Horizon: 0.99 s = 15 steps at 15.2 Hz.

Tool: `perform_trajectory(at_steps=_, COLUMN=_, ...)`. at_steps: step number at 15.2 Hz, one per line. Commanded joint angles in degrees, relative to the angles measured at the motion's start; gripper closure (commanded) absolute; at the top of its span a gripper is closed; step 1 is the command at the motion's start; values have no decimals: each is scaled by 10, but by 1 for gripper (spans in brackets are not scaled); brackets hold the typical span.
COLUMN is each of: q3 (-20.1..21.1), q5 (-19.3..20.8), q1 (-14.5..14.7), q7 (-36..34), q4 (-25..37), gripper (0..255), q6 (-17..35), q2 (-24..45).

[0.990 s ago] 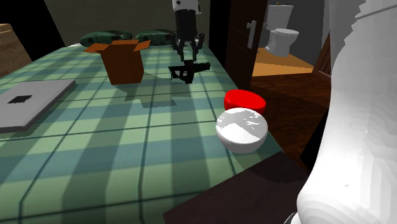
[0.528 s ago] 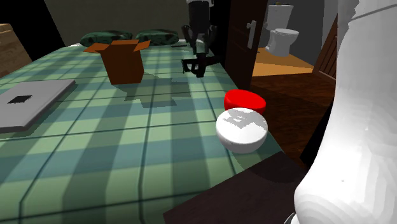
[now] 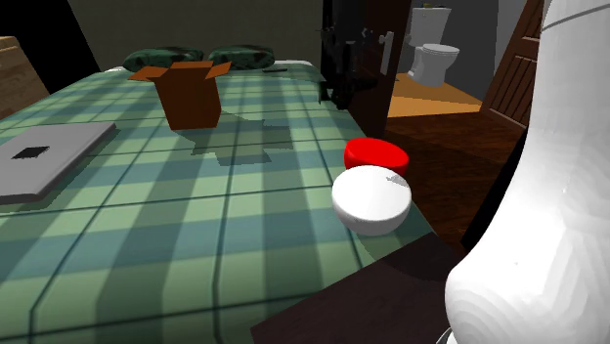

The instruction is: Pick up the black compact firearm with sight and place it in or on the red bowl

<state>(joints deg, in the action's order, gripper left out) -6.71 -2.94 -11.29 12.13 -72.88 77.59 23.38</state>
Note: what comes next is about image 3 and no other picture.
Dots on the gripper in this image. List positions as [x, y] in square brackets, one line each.
[344, 38]

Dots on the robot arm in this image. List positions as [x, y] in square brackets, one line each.
[548, 214]

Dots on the small black remote control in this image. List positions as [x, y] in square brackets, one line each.
[275, 70]

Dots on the dark brown door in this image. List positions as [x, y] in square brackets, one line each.
[401, 95]

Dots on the white toilet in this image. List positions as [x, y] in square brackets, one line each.
[431, 59]

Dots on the dark green pillow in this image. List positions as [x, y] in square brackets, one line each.
[162, 55]
[243, 55]

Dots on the red bowl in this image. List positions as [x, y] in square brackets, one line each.
[374, 151]

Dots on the white bowl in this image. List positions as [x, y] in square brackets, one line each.
[369, 202]

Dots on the open brown cardboard box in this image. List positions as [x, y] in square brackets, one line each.
[190, 102]

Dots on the panelled brown wooden door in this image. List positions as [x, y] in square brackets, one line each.
[512, 81]

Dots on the bed with green plaid cover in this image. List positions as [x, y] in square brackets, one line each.
[143, 238]

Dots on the grey laptop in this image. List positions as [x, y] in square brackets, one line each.
[52, 162]

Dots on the light wooden furniture piece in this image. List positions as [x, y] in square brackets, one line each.
[19, 78]

